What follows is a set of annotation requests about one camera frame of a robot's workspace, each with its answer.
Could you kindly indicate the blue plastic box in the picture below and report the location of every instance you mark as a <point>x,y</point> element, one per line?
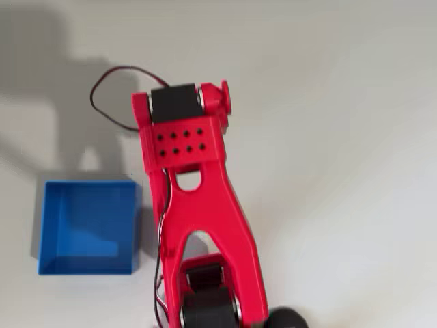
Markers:
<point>85,222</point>

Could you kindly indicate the black round knob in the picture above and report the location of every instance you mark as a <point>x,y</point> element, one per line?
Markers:
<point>288,319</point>

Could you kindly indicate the red robot arm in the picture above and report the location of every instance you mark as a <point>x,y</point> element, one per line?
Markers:
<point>205,212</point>

